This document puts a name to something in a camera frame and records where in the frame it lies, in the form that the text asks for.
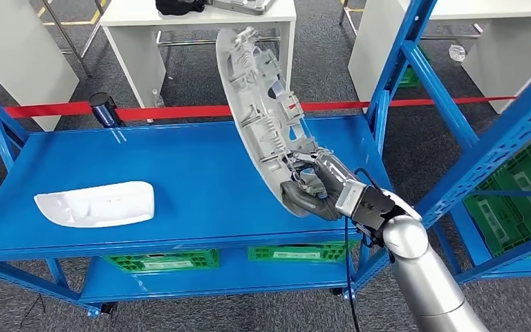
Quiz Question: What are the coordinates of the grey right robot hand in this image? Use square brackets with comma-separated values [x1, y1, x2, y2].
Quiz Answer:
[280, 149, 362, 222]

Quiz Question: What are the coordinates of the silver plastic wheel hubcap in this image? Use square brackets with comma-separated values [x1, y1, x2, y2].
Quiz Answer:
[215, 26, 327, 219]

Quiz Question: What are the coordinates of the blue steel shelf rack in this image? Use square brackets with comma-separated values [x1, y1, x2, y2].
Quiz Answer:
[430, 133, 531, 286]
[0, 0, 531, 318]

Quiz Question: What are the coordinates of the green plastic crate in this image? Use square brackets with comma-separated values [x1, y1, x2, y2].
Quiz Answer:
[462, 140, 531, 259]
[398, 46, 423, 89]
[246, 241, 357, 264]
[102, 248, 221, 275]

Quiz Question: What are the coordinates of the red barrier belt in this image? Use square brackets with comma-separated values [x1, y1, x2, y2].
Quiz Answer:
[0, 95, 517, 123]

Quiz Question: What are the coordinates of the crumpled clear plastic bottle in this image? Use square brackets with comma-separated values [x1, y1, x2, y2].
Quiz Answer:
[448, 44, 467, 63]

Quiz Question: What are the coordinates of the grey flat case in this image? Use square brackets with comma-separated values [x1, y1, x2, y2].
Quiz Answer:
[209, 0, 276, 17]

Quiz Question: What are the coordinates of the white table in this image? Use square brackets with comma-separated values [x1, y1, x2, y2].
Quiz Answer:
[100, 0, 298, 124]
[347, 0, 531, 116]
[0, 0, 80, 133]

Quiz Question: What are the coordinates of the white plastic mirror cover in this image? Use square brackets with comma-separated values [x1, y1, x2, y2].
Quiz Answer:
[33, 180, 156, 229]

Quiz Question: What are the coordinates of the black bag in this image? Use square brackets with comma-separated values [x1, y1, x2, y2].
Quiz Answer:
[155, 0, 207, 17]

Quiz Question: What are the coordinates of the black barrier stanchion post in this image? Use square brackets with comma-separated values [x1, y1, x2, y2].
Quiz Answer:
[87, 92, 125, 129]

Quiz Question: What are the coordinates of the steel tube frame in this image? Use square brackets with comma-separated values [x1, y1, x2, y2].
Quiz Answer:
[39, 0, 107, 80]

